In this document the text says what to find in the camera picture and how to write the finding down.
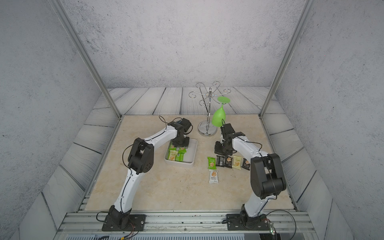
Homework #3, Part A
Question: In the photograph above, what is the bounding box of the black cookie packet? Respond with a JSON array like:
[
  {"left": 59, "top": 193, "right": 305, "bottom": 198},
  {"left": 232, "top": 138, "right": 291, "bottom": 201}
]
[
  {"left": 216, "top": 155, "right": 225, "bottom": 167},
  {"left": 224, "top": 156, "right": 233, "bottom": 169},
  {"left": 242, "top": 158, "right": 251, "bottom": 171}
]

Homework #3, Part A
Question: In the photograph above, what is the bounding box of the pale yellow cookie packet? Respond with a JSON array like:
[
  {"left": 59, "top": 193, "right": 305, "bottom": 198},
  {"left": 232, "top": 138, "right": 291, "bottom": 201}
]
[{"left": 232, "top": 156, "right": 243, "bottom": 170}]

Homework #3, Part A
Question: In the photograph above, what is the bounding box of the green cookie packet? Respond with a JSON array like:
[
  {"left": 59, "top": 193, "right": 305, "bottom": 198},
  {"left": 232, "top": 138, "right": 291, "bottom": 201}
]
[
  {"left": 169, "top": 144, "right": 177, "bottom": 151},
  {"left": 207, "top": 157, "right": 217, "bottom": 170}
]

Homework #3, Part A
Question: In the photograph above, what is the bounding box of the white cookie packet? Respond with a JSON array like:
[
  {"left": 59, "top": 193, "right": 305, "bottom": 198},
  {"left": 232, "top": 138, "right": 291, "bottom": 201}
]
[{"left": 209, "top": 170, "right": 219, "bottom": 184}]

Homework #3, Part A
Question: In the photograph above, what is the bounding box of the white plastic storage box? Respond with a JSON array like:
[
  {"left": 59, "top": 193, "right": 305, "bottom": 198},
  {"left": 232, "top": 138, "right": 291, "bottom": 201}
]
[{"left": 165, "top": 139, "right": 198, "bottom": 168}]

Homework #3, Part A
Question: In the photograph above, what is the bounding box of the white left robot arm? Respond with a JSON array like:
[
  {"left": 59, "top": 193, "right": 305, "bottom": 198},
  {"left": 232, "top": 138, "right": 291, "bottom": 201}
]
[{"left": 104, "top": 118, "right": 193, "bottom": 230}]

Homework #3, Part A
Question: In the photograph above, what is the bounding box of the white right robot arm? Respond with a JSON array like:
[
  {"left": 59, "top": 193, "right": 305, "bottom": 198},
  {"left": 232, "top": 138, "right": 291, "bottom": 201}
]
[{"left": 215, "top": 123, "right": 287, "bottom": 229}]

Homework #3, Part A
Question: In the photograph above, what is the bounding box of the chrome wine glass rack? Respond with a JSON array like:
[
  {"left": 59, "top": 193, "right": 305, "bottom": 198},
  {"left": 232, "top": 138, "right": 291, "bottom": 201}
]
[{"left": 189, "top": 81, "right": 231, "bottom": 137}]

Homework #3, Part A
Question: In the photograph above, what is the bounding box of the green plastic wine glass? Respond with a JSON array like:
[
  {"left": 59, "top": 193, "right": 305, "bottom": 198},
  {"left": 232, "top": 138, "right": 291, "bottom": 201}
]
[{"left": 212, "top": 96, "right": 231, "bottom": 128}]

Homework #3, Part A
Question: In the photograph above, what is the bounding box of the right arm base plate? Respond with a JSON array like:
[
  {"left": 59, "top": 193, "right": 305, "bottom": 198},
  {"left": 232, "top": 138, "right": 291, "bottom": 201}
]
[{"left": 222, "top": 214, "right": 270, "bottom": 231}]

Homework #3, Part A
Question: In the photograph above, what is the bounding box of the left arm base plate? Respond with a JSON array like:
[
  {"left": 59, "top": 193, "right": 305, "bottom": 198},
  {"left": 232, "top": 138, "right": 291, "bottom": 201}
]
[{"left": 102, "top": 214, "right": 147, "bottom": 232}]

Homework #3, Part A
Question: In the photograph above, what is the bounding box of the aluminium frame rail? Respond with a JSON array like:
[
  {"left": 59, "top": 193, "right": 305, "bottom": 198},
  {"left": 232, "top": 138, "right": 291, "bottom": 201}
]
[{"left": 55, "top": 210, "right": 318, "bottom": 240}]

